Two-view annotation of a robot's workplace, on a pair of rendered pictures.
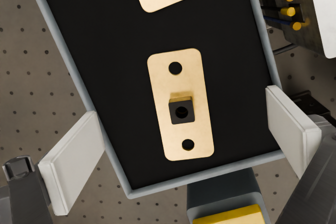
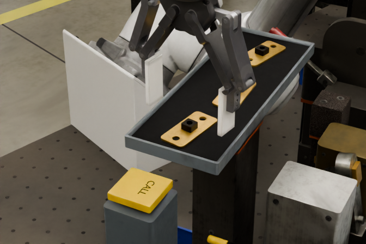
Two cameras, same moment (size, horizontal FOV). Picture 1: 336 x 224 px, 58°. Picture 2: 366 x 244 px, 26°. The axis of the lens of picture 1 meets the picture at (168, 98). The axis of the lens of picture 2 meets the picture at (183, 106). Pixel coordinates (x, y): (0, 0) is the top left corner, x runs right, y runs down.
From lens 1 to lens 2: 1.02 m
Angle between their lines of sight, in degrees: 68
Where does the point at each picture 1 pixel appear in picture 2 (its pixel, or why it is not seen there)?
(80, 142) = (159, 77)
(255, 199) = (171, 193)
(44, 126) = not seen: outside the picture
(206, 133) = (188, 139)
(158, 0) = not seen: hidden behind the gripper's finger
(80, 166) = (154, 75)
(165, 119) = (178, 127)
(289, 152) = (221, 101)
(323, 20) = (279, 178)
